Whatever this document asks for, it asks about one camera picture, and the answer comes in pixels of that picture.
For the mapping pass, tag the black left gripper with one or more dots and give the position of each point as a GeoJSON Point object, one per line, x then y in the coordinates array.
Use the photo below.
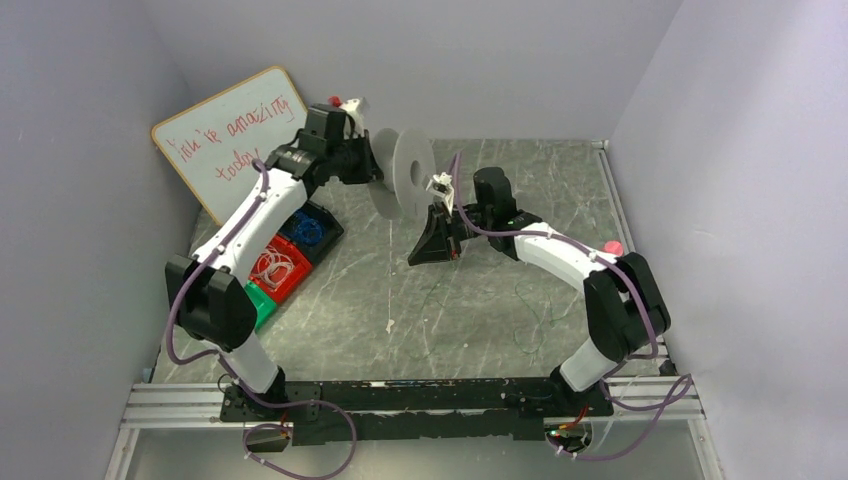
{"type": "Point", "coordinates": [365, 159]}

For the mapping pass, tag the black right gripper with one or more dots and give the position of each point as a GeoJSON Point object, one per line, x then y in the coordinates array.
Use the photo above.
{"type": "Point", "coordinates": [448, 234]}

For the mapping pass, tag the white perforated filament spool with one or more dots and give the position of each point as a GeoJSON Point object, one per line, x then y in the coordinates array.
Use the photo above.
{"type": "Point", "coordinates": [407, 161]}

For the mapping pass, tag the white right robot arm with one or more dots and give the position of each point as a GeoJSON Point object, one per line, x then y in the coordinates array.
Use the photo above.
{"type": "Point", "coordinates": [625, 310]}

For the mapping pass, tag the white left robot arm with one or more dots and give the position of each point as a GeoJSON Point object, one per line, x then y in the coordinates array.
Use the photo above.
{"type": "Point", "coordinates": [210, 312]}

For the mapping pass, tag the black storage bin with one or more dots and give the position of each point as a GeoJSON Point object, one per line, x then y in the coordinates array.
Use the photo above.
{"type": "Point", "coordinates": [313, 230]}

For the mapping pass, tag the red storage bin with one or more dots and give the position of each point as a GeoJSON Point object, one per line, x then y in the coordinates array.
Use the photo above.
{"type": "Point", "coordinates": [280, 269]}

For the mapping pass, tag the whiteboard with red writing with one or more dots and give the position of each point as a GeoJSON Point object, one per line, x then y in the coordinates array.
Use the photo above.
{"type": "Point", "coordinates": [211, 145]}

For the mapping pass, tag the green storage bin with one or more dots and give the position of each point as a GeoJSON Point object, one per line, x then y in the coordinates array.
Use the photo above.
{"type": "Point", "coordinates": [265, 306]}

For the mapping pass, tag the pink capped small bottle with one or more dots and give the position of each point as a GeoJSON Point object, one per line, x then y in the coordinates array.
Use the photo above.
{"type": "Point", "coordinates": [614, 247]}

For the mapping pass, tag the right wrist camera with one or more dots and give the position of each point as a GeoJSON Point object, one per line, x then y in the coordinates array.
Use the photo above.
{"type": "Point", "coordinates": [441, 188]}

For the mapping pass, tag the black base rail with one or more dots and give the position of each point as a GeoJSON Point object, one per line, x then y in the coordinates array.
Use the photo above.
{"type": "Point", "coordinates": [319, 412]}

